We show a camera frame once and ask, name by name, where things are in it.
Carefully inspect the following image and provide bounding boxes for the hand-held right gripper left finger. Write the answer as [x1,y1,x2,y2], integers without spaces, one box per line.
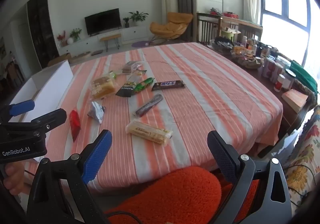
[26,129,113,224]

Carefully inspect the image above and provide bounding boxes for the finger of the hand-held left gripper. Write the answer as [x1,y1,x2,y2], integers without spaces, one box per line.
[0,100,35,123]
[6,109,67,137]

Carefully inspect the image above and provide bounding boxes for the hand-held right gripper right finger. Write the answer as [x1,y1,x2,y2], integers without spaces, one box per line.
[207,130,293,224]

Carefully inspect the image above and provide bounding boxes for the red snack packet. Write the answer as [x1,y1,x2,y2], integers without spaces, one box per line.
[69,110,82,142]

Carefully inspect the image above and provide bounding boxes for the silver snack packet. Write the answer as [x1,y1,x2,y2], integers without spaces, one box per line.
[87,101,105,124]

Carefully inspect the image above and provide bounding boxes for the beige cracker packet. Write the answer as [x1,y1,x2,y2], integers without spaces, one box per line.
[126,119,173,146]

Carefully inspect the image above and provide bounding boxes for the yellow bread packet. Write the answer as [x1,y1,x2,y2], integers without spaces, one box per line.
[90,71,120,101]

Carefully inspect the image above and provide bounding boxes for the long black-ended snack packet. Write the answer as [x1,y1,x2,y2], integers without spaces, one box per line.
[115,70,147,98]

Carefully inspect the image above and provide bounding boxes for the dark purple snack bar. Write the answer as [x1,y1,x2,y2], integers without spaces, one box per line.
[135,94,164,117]

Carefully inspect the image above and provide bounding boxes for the green sausage packet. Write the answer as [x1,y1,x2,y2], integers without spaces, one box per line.
[134,77,155,94]

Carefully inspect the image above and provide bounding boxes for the brown chocolate bar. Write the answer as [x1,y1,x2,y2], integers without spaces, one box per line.
[152,80,186,92]

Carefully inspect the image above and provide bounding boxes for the clear biscuit packet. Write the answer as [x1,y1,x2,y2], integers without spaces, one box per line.
[122,61,145,75]

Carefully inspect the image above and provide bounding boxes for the person's left hand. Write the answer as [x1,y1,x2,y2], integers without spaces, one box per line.
[4,164,25,191]

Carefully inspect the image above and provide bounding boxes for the person's orange fleece trousers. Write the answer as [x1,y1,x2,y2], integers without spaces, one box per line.
[105,166,260,224]

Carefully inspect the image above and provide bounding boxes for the brown cardboard box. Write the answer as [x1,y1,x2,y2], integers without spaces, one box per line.
[47,53,72,67]

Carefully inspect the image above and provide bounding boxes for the orange striped tablecloth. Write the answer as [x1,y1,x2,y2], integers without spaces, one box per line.
[24,42,284,193]

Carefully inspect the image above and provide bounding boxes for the red flowers in vase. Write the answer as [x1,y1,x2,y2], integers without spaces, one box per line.
[57,31,67,47]

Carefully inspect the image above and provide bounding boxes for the floral cloth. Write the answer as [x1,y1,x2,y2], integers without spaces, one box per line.
[285,107,320,209]

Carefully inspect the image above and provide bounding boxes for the dark cabinet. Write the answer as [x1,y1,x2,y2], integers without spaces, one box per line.
[27,0,59,61]

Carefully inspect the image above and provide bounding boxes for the plant in white vase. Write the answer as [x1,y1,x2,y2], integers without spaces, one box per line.
[69,28,82,45]

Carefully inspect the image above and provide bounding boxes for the book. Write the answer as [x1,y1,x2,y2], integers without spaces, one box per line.
[282,89,308,114]

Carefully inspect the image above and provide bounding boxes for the wicker basket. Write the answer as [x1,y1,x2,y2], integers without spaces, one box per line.
[231,47,264,68]

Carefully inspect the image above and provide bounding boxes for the wooden bench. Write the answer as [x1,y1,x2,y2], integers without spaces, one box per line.
[100,34,122,52]

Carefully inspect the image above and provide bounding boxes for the group of cans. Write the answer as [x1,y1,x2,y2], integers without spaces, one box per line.
[260,44,295,92]

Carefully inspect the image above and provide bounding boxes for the black television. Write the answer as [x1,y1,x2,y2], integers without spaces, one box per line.
[84,8,122,37]

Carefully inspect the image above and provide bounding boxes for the green cloth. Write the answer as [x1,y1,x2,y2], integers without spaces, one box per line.
[290,60,318,95]

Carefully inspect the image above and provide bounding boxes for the purple rug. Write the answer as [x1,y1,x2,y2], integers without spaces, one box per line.
[132,40,153,48]

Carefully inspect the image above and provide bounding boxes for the white television cabinet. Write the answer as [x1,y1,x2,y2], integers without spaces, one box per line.
[58,25,153,56]

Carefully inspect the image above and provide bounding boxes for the large potted plant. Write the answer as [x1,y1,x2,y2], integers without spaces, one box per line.
[129,11,149,27]

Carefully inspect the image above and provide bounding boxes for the orange lounge chair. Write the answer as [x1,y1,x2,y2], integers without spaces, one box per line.
[149,12,194,45]

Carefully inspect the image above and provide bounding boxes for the window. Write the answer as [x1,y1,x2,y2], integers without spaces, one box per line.
[259,0,320,70]

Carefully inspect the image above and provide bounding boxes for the black cable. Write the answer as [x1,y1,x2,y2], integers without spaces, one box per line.
[105,211,143,224]

